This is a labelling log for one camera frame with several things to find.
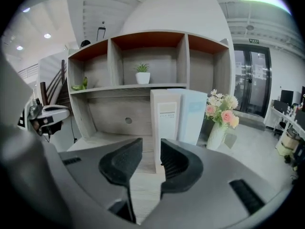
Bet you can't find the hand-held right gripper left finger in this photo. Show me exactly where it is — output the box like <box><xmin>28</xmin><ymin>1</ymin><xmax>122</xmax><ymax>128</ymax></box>
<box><xmin>58</xmin><ymin>137</ymin><xmax>143</xmax><ymax>224</ymax></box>

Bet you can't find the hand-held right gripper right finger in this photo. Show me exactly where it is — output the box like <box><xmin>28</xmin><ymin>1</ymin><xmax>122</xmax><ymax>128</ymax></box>
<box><xmin>140</xmin><ymin>138</ymin><xmax>294</xmax><ymax>229</ymax></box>

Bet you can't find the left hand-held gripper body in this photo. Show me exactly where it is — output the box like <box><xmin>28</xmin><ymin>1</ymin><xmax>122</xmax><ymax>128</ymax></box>
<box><xmin>20</xmin><ymin>98</ymin><xmax>63</xmax><ymax>137</ymax></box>

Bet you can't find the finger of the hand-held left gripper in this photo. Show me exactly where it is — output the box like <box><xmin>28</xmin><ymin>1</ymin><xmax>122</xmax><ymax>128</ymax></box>
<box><xmin>41</xmin><ymin>105</ymin><xmax>71</xmax><ymax>124</ymax></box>

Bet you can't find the beige cardboard box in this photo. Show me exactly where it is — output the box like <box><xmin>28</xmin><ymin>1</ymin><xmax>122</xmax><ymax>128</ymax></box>
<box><xmin>150</xmin><ymin>89</ymin><xmax>182</xmax><ymax>174</ymax></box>

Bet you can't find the light blue box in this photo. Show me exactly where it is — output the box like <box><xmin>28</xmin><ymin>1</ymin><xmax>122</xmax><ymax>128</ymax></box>
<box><xmin>166</xmin><ymin>87</ymin><xmax>208</xmax><ymax>146</ymax></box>

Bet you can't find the curved staircase dark handrail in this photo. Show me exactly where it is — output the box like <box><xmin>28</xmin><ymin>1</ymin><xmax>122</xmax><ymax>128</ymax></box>
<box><xmin>39</xmin><ymin>59</ymin><xmax>70</xmax><ymax>107</ymax></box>

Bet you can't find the green leafy plant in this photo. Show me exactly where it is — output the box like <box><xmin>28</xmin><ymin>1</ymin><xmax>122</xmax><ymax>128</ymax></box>
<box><xmin>71</xmin><ymin>77</ymin><xmax>88</xmax><ymax>91</ymax></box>

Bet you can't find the grey wooden desk with shelves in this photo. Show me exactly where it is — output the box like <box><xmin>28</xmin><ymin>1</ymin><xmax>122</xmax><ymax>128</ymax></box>
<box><xmin>66</xmin><ymin>30</ymin><xmax>233</xmax><ymax>174</ymax></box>

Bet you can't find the white ribbed vase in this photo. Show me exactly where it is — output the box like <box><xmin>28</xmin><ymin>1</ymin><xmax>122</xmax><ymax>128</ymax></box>
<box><xmin>206</xmin><ymin>122</ymin><xmax>229</xmax><ymax>150</ymax></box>

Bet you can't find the grey door mat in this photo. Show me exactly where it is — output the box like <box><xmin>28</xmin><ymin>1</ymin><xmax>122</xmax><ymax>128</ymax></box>
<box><xmin>234</xmin><ymin>111</ymin><xmax>266</xmax><ymax>131</ymax></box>

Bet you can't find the pink and white flower bouquet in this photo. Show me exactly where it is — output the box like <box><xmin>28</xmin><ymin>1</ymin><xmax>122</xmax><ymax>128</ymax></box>
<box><xmin>204</xmin><ymin>89</ymin><xmax>240</xmax><ymax>129</ymax></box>

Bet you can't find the small plant in white pot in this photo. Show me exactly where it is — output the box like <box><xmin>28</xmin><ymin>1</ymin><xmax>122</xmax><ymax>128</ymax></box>
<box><xmin>133</xmin><ymin>62</ymin><xmax>151</xmax><ymax>84</ymax></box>

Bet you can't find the white long office bench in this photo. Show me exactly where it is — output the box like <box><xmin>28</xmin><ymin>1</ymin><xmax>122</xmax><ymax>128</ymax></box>
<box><xmin>269</xmin><ymin>99</ymin><xmax>305</xmax><ymax>157</ymax></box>

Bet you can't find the black glass double door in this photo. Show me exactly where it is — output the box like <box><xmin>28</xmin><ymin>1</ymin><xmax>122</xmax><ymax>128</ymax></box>
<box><xmin>233</xmin><ymin>43</ymin><xmax>272</xmax><ymax>119</ymax></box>

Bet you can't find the black rounded frame fixture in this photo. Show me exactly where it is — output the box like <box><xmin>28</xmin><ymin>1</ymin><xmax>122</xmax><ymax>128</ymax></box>
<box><xmin>96</xmin><ymin>26</ymin><xmax>107</xmax><ymax>42</ymax></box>

